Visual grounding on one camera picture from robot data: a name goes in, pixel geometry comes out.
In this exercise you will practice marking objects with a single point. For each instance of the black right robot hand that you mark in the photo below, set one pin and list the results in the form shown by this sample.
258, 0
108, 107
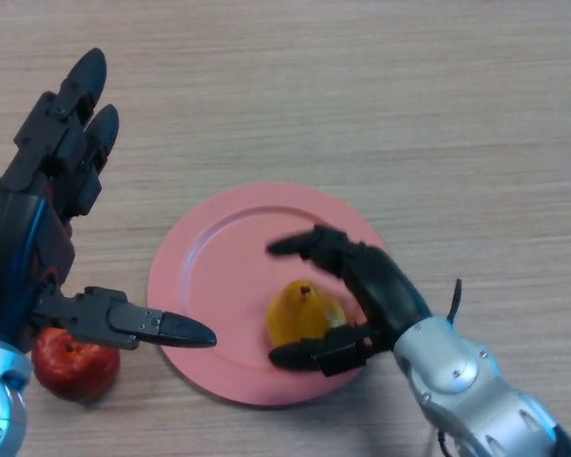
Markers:
385, 290

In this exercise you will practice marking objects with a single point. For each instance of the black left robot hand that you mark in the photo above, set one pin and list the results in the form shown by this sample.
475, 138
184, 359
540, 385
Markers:
24, 247

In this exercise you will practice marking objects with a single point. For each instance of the yellow pear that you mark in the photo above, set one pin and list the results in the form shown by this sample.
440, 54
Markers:
300, 316

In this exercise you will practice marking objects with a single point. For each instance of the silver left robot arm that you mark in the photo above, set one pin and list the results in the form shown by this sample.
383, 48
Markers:
2, 400

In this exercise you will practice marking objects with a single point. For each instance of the pink round plate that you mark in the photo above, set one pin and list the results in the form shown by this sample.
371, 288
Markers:
219, 285

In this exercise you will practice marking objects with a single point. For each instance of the red apple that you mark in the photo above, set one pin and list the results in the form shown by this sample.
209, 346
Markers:
76, 371

